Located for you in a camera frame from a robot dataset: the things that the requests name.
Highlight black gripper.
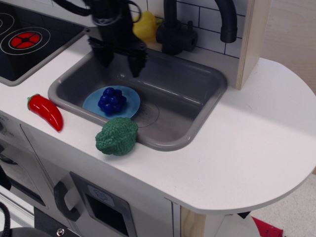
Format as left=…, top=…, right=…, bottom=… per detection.
left=85, top=9, right=148, bottom=78

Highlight blue toy blueberries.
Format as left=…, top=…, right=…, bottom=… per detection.
left=98, top=87, right=127, bottom=114

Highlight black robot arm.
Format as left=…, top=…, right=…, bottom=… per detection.
left=55, top=0, right=148, bottom=78

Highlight light blue plate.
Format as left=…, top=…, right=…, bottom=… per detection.
left=83, top=85, right=140, bottom=119

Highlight grey sink basin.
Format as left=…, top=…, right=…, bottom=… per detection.
left=48, top=50, right=227, bottom=151

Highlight yellow toy bell pepper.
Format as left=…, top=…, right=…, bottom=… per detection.
left=133, top=11, right=164, bottom=42

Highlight black toy faucet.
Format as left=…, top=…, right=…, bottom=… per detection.
left=156, top=0, right=237, bottom=55

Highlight green toy broccoli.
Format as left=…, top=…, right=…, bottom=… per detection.
left=95, top=117, right=138, bottom=156

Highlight black toy stovetop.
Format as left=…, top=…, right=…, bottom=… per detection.
left=0, top=2, right=84, bottom=86

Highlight red toy chili pepper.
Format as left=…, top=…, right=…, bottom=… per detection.
left=27, top=94, right=64, bottom=132

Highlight wooden side panel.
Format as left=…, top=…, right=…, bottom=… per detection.
left=236, top=0, right=272, bottom=90

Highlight grey oven door panel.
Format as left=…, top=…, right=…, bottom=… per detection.
left=70, top=172, right=137, bottom=237

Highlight red cloth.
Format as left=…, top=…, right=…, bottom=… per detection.
left=252, top=217, right=283, bottom=237

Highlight black oven door handle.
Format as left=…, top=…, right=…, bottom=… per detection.
left=53, top=181, right=80, bottom=222

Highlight black braided cable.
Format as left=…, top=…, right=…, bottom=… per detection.
left=0, top=202, right=12, bottom=237

